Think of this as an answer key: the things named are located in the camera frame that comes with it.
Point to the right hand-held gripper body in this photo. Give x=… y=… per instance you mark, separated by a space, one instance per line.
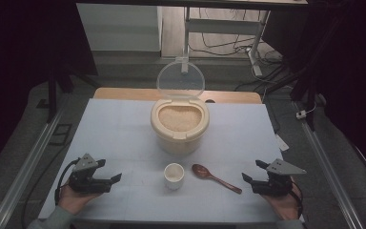
x=276 y=186

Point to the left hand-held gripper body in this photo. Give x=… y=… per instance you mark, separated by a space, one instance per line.
x=84 y=183

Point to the brown wooden spoon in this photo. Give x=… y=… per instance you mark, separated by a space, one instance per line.
x=202 y=171

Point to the white cup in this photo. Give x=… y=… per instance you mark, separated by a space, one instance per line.
x=173 y=183

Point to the cream plastic rice container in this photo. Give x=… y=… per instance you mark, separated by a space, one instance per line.
x=179 y=140

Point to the uncooked rice heap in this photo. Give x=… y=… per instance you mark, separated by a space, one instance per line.
x=180 y=118

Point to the person's right hand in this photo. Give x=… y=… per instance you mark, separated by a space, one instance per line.
x=286 y=205

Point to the person's left hand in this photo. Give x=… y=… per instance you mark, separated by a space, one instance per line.
x=71 y=200

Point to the white paper tag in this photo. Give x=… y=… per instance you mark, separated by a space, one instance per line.
x=281 y=142

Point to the white table mat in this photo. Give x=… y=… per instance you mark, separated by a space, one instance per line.
x=114 y=133

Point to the white power adapter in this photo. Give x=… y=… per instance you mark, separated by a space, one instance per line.
x=300 y=114

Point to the wooden table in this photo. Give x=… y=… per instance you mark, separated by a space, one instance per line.
x=124 y=93

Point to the black metal stand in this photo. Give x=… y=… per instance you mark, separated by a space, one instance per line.
x=52 y=95
x=309 y=95

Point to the clear round container lid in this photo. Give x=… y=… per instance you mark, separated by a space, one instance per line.
x=180 y=78

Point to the dark curtain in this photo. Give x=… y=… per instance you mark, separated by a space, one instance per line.
x=349 y=79
x=19 y=63

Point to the white cabinet panel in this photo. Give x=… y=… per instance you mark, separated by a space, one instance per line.
x=117 y=28

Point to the aluminium rail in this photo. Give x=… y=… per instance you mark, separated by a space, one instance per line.
x=327 y=165
x=28 y=162

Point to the white desk frame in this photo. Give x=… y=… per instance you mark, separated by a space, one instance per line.
x=222 y=27

